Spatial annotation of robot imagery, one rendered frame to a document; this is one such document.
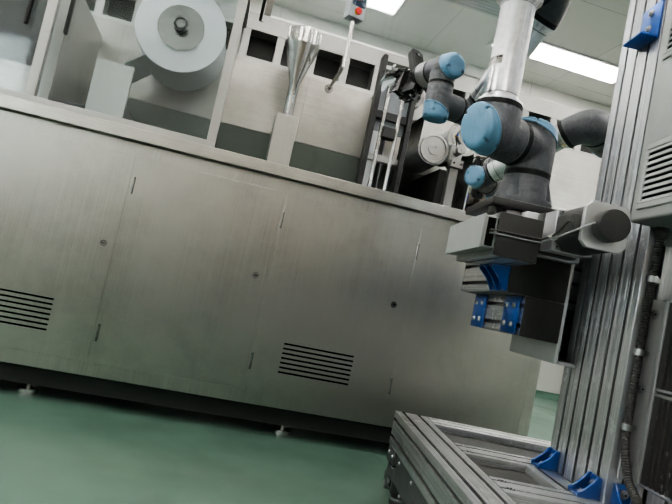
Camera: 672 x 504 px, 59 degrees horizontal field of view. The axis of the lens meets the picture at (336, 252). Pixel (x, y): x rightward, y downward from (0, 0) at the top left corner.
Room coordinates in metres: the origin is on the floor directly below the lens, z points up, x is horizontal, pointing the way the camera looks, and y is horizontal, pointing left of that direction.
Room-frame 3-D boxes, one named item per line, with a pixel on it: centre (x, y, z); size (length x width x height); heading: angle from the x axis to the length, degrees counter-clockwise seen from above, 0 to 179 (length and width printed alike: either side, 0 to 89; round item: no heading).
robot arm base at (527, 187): (1.51, -0.44, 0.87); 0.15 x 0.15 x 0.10
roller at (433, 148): (2.49, -0.28, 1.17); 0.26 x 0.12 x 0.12; 11
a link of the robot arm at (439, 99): (1.68, -0.21, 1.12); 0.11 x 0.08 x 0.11; 119
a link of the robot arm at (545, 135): (1.51, -0.44, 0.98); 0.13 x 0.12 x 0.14; 119
